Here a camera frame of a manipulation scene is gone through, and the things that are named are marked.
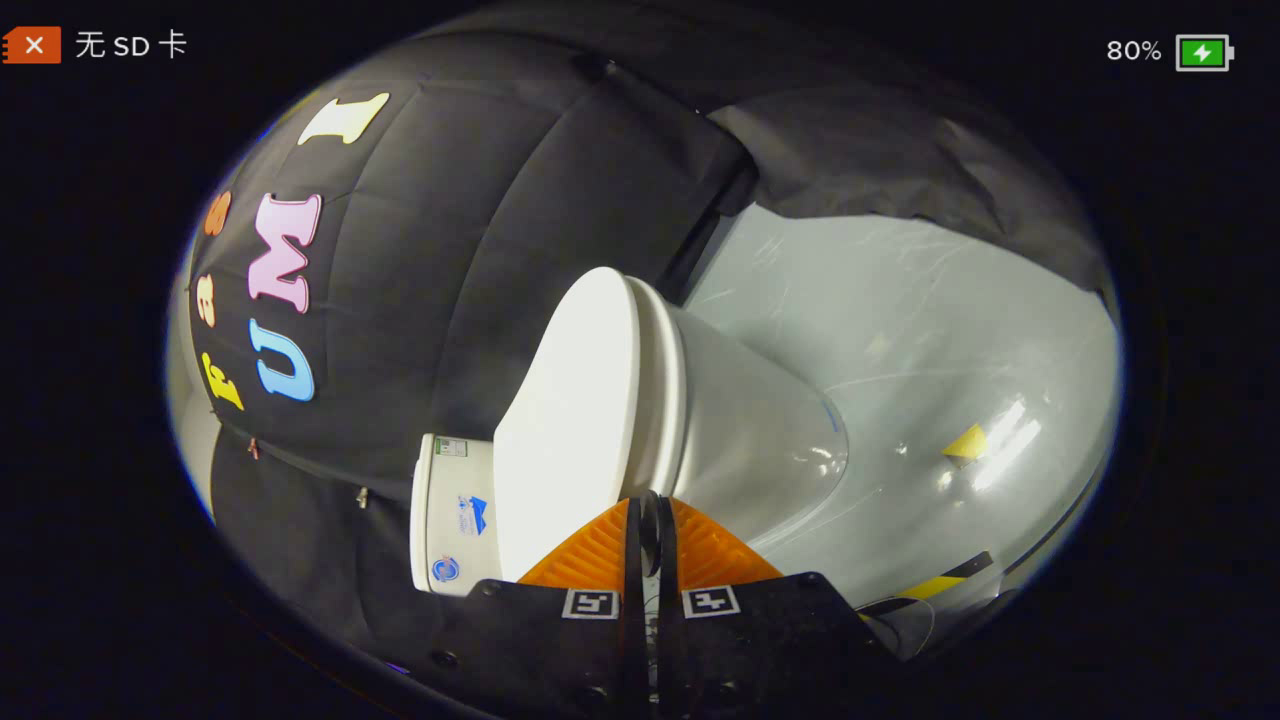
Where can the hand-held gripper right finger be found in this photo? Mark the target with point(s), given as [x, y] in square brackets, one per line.
[668, 610]

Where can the yellow black striped tape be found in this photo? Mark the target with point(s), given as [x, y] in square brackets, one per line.
[935, 585]

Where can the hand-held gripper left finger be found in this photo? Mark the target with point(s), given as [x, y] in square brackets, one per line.
[633, 610]

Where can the yellow floor tape piece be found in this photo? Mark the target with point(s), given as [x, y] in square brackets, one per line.
[966, 444]

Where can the black backdrop cloth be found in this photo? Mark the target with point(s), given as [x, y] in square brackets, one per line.
[450, 250]

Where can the white toilet lid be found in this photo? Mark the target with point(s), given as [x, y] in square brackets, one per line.
[570, 420]

